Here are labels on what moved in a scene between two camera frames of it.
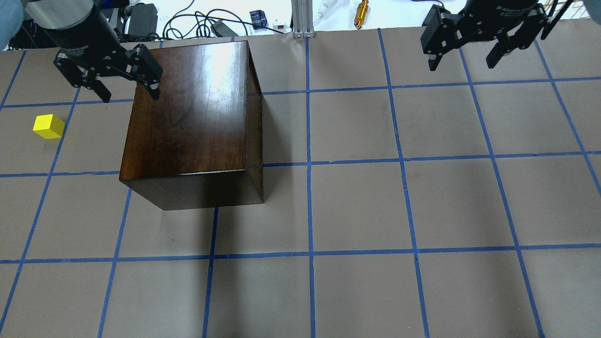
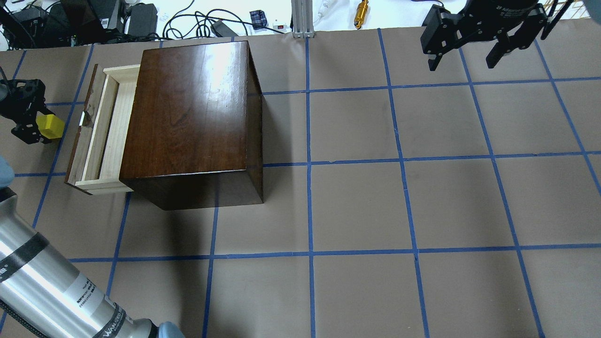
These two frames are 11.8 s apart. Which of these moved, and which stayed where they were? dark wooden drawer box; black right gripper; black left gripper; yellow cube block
Moved: black left gripper
Stayed: dark wooden drawer box; black right gripper; yellow cube block
